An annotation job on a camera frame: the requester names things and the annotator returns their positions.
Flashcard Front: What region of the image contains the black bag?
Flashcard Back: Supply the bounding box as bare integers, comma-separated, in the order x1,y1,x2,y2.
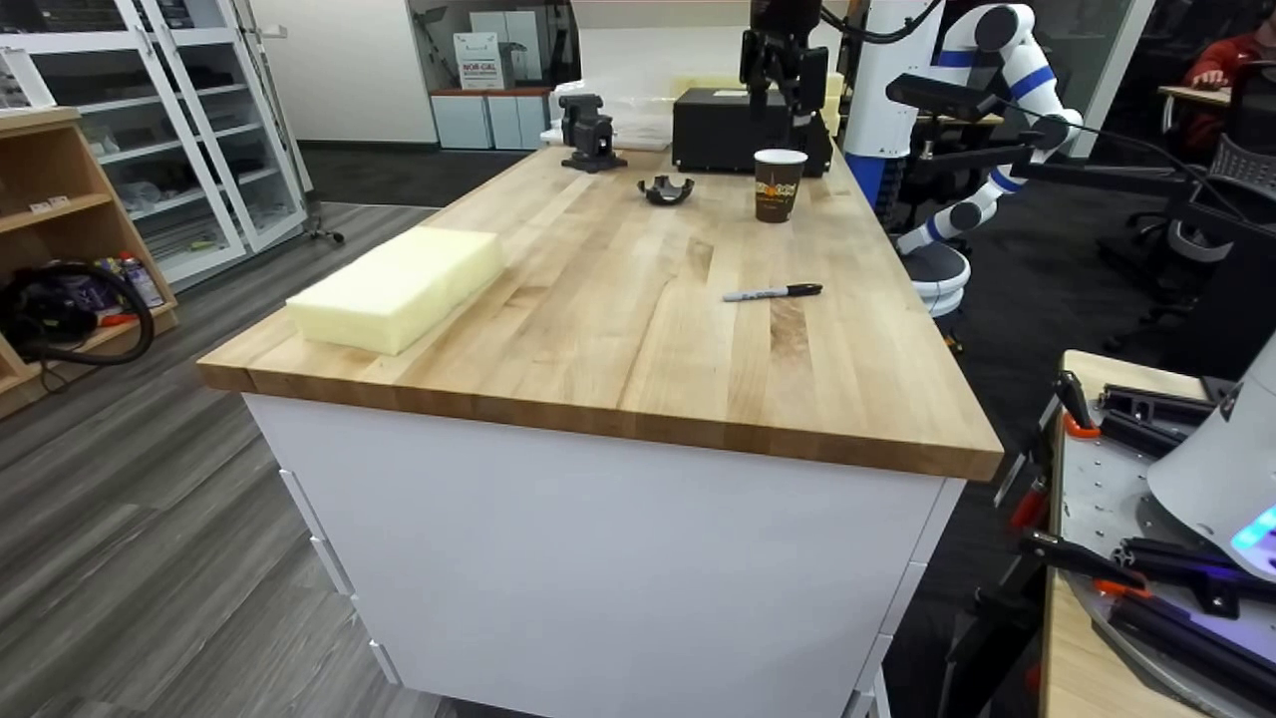
0,254,153,368

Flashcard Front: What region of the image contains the black control box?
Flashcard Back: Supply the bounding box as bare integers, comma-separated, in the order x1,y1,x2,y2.
670,82,839,178

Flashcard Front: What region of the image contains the white table base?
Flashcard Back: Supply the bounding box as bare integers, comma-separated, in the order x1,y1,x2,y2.
238,388,969,718

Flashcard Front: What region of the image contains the pale blue low cabinet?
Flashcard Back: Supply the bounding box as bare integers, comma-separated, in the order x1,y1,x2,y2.
404,0,586,157

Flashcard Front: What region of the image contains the brown paper cup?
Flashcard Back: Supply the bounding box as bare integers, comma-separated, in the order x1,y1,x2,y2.
749,142,814,228

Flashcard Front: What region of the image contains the black marker pen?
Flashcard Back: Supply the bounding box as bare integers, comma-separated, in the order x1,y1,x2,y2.
719,280,824,308

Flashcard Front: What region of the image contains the wooden workbench shelving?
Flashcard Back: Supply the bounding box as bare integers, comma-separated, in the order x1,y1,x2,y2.
0,102,181,410

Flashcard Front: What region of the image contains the black mesh chair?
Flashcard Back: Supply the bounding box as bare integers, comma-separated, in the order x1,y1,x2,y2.
1127,90,1276,275

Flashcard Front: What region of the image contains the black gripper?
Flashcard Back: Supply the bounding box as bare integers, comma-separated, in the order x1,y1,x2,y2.
739,0,839,131

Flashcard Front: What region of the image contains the white glass-door cabinet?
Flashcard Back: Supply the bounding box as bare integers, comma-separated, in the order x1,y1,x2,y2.
0,0,311,289

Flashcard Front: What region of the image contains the pale yellow foam block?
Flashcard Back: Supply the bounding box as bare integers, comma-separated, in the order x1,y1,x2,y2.
282,222,512,360

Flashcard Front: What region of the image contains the black ring-shaped bracket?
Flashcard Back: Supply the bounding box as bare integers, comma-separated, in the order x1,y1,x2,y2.
633,171,699,211

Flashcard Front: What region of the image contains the grey white device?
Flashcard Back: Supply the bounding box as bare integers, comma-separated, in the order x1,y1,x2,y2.
1143,331,1276,590

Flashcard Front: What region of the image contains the white blue robot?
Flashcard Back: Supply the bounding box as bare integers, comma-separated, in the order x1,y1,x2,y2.
840,0,1088,323

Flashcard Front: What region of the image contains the black orange bar clamp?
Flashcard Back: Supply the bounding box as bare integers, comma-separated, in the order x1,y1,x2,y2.
1020,527,1276,630
1058,371,1220,460

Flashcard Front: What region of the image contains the black bench vise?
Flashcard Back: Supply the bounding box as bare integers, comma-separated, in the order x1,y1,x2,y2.
555,87,632,175

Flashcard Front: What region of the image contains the person in red shirt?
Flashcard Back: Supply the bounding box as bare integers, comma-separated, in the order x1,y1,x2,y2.
1179,24,1276,102

